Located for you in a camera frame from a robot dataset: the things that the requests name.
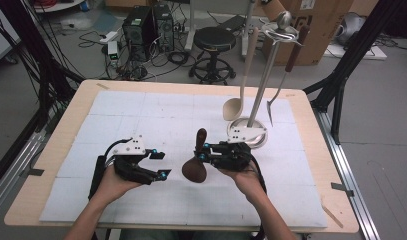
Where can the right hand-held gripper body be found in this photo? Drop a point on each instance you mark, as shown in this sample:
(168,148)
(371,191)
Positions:
(231,156)

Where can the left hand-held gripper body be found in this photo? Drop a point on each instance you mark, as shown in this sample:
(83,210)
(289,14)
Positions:
(132,168)

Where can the dark wooden rice spoon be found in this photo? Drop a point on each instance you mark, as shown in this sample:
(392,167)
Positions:
(194,171)

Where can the light wooden spoon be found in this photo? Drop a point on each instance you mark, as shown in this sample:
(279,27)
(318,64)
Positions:
(232,110)

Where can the metal utensil stand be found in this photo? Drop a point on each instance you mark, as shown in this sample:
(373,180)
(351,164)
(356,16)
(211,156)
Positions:
(262,83)

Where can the person's left hand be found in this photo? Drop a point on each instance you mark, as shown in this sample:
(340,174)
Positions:
(114,188)

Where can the person's right hand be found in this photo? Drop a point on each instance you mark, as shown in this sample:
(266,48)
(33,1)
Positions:
(244,183)

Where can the white grid mat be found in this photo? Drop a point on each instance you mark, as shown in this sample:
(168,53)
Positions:
(141,106)

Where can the black tape piece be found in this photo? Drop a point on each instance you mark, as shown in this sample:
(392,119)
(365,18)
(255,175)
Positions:
(34,172)
(342,188)

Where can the black round stool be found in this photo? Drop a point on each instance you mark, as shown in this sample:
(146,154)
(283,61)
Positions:
(214,38)

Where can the white device with green display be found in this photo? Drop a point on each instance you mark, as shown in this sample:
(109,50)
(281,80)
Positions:
(113,50)

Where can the thin wooden stick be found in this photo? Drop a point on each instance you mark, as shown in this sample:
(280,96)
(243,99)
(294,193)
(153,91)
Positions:
(331,216)

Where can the black computer tower green sticker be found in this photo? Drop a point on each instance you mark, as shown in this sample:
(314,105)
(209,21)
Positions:
(137,33)

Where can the black flat case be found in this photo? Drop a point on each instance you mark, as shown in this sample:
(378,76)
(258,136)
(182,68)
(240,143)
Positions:
(232,23)

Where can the white power strip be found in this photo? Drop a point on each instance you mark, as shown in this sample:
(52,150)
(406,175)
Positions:
(109,37)

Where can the large cardboard box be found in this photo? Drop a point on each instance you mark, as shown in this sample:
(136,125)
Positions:
(324,33)

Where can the white flat board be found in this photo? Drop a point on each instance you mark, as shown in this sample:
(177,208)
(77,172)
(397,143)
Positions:
(374,53)

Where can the grey round appliance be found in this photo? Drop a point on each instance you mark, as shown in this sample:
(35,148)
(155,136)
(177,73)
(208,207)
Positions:
(352,28)

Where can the aluminium rail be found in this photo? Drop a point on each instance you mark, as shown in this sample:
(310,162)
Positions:
(14,166)
(347,180)

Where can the black metal frame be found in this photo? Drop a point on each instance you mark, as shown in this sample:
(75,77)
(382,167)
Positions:
(364,36)

